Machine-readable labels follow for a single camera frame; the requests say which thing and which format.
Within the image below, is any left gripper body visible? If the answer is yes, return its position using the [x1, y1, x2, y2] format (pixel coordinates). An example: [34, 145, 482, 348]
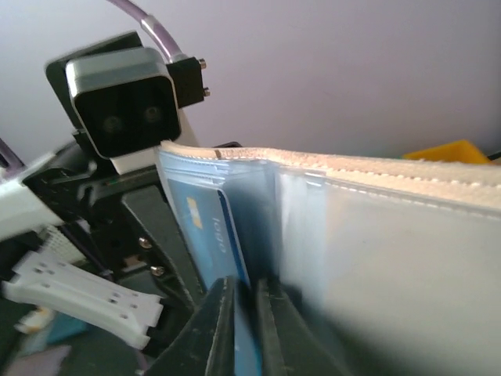
[23, 140, 243, 283]

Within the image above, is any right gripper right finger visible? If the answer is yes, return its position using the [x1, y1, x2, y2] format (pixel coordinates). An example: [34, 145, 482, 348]
[256, 279, 348, 376]

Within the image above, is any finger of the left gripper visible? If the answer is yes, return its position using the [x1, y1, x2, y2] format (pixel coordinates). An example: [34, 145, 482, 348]
[121, 186, 206, 309]

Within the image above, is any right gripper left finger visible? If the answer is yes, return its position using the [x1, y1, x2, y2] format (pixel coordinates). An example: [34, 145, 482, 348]
[142, 277, 236, 375]

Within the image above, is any white card holder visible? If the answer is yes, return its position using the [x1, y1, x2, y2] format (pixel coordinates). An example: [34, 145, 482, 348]
[157, 141, 500, 375]

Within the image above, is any yellow bin far left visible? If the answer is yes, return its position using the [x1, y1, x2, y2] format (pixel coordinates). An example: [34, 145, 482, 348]
[402, 139, 491, 165]

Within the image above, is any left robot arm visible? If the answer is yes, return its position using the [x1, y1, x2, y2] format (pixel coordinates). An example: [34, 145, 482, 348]
[1, 144, 235, 354]

